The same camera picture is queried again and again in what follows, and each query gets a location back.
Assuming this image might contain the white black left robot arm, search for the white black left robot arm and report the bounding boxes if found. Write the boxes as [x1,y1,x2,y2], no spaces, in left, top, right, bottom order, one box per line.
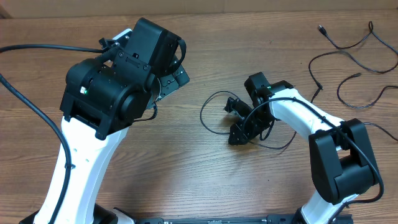
[24,18,189,223]

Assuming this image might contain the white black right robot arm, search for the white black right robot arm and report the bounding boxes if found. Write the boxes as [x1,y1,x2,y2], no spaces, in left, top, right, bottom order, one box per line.
[224,72,384,223]

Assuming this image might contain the black separated usb cable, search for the black separated usb cable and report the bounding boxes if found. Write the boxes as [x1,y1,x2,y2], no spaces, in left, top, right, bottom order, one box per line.
[307,20,398,103]

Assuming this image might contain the black cable bundle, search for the black cable bundle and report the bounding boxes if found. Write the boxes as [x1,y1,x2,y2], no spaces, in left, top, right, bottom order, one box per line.
[200,90,298,151]

